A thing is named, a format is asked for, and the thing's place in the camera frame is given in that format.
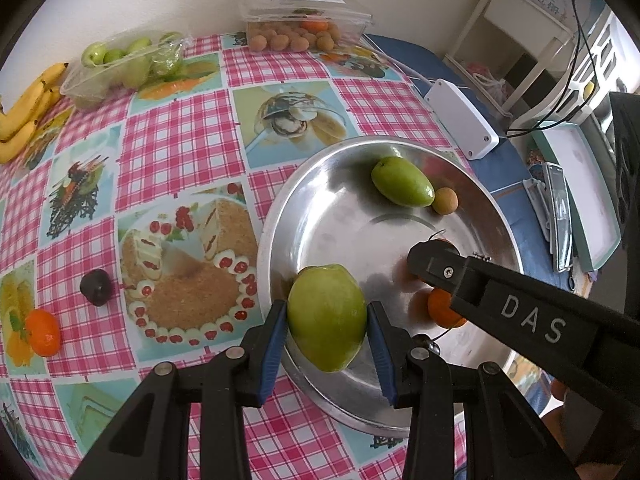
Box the clear plastic longan box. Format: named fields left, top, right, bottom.
left=239, top=0, right=373, bottom=53

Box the large green mango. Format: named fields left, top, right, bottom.
left=286, top=264, right=368, bottom=373

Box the clear bag of green fruits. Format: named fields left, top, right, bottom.
left=61, top=28, right=193, bottom=108

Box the small green mango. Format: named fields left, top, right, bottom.
left=371, top=156, right=435, bottom=208

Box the banana bunch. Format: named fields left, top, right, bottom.
left=0, top=63, right=68, bottom=165

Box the white shelf unit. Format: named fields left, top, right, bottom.
left=444, top=0, right=620, bottom=136

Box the small brown longan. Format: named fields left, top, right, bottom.
left=432, top=186, right=459, bottom=216

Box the orange mandarin with stem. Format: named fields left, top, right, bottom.
left=427, top=288, right=466, bottom=328

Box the large metal bowl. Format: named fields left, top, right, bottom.
left=255, top=135, right=525, bottom=439

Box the white plastic box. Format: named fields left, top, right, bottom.
left=425, top=79, right=499, bottom=160

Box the person right hand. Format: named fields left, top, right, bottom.
left=542, top=379, right=639, bottom=479

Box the dark plum back pair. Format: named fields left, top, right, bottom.
left=79, top=269, right=114, bottom=307

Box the pink checkered tablecloth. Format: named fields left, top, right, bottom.
left=1, top=33, right=458, bottom=479

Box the green framed white board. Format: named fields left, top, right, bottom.
left=533, top=122, right=622, bottom=272

